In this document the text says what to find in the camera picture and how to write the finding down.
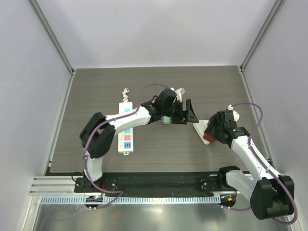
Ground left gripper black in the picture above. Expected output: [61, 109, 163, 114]
[162, 99, 198, 125]

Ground red-brown cube plug adapter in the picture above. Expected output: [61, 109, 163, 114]
[203, 133, 216, 143]

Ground white triangular socket base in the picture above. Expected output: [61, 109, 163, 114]
[193, 120, 210, 145]

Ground green cube plug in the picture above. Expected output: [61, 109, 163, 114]
[160, 116, 171, 125]

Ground white power strip coloured sockets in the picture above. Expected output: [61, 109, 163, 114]
[117, 102, 134, 155]

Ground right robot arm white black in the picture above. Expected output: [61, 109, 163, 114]
[204, 110, 298, 220]

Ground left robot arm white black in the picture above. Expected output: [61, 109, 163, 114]
[79, 88, 199, 193]

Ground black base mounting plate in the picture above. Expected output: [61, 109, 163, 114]
[74, 171, 235, 197]

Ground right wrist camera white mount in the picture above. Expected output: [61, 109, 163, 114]
[227, 104, 240, 122]

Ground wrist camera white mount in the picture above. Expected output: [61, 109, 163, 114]
[170, 88, 186, 102]
[227, 104, 240, 122]

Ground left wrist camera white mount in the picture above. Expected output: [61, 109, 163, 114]
[170, 88, 186, 102]

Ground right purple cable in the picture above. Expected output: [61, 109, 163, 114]
[226, 103, 298, 225]

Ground purple cable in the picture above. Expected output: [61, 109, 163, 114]
[43, 83, 173, 221]
[226, 103, 298, 225]

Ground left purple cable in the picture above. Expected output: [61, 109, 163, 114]
[43, 83, 173, 221]

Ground right aluminium frame post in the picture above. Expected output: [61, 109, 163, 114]
[240, 0, 285, 72]

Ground aluminium frame post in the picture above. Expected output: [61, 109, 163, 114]
[28, 0, 74, 76]
[240, 0, 285, 72]

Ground white coiled power cord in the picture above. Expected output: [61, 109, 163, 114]
[121, 88, 131, 103]

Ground slotted cable duct strip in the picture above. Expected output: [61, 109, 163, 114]
[40, 195, 221, 205]

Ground aluminium rail front frame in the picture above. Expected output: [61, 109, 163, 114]
[30, 176, 233, 198]

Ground left aluminium frame post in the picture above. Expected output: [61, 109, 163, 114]
[28, 0, 74, 76]

